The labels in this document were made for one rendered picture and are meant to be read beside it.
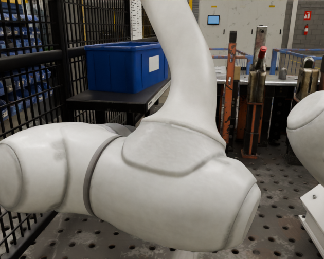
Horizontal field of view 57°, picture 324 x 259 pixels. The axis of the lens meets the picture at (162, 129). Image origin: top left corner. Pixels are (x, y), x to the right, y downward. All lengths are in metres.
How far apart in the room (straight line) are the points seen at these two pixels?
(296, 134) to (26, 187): 0.48
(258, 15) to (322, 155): 8.83
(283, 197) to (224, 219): 0.77
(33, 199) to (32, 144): 0.06
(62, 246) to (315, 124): 0.63
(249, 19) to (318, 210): 8.63
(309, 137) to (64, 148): 0.44
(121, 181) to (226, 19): 8.96
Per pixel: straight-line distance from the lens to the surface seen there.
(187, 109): 0.32
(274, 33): 9.51
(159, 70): 1.03
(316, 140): 0.61
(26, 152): 0.33
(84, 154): 0.33
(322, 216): 0.84
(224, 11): 9.20
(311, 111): 0.62
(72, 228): 0.87
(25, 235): 0.78
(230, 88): 1.22
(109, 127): 0.45
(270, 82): 1.29
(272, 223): 0.91
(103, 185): 0.31
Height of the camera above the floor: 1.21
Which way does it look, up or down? 19 degrees down
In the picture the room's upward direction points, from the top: straight up
